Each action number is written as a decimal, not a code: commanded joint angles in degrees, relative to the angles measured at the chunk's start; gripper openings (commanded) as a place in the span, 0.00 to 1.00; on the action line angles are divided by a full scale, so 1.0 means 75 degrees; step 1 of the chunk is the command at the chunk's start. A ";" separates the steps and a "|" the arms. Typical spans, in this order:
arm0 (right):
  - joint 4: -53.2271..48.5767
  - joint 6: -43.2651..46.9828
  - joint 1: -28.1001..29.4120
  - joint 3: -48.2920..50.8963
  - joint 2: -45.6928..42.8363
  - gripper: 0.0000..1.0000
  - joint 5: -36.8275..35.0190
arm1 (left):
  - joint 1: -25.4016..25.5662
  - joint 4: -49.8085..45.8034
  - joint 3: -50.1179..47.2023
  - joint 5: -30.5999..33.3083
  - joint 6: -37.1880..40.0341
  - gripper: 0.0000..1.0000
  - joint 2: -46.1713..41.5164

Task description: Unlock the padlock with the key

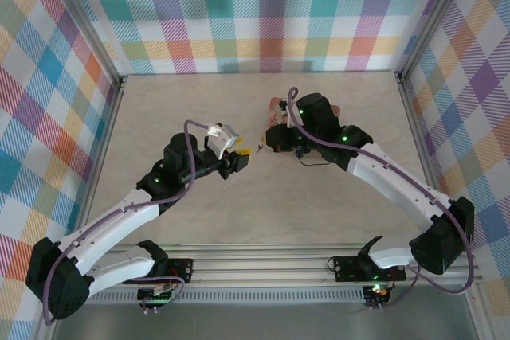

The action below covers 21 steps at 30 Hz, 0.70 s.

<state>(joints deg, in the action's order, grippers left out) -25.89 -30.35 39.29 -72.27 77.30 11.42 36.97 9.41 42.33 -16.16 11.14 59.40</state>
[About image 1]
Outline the aluminium right frame post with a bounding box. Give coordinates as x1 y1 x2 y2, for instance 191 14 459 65
394 0 480 83

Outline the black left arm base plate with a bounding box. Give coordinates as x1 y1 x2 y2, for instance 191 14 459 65
153 258 194 286

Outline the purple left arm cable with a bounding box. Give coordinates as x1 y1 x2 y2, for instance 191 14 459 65
42 119 209 327

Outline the aluminium front frame rail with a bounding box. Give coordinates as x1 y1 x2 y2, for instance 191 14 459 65
42 242 485 290

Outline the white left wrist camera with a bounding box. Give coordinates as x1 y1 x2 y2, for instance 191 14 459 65
205 122 245 160

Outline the aluminium frame post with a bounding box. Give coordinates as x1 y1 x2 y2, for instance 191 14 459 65
394 0 480 83
36 0 125 87

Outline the controller circuit board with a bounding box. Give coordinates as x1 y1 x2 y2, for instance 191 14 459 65
363 284 390 310
137 286 177 312

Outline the grey metal shelf sheet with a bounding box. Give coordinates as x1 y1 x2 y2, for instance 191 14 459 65
50 303 479 340

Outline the right controller circuit board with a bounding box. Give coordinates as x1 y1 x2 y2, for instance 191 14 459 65
363 284 390 310

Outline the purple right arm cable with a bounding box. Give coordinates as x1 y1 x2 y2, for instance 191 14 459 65
286 86 480 311

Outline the aluminium left side rail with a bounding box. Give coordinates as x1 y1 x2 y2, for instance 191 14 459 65
68 76 128 256

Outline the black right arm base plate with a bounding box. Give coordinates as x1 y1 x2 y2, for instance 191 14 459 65
332 256 407 283

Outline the left controller circuit board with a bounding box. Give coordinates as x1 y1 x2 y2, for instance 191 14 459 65
137 286 177 312

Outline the aluminium left frame post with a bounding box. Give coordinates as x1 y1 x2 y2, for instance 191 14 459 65
36 0 125 87

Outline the slotted grey cable duct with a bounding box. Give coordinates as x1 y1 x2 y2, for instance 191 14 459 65
62 290 474 306

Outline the aluminium right side rail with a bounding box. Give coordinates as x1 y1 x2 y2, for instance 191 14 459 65
394 72 459 253

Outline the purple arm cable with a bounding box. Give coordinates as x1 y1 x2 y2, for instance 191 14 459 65
42 119 209 327
286 86 480 311

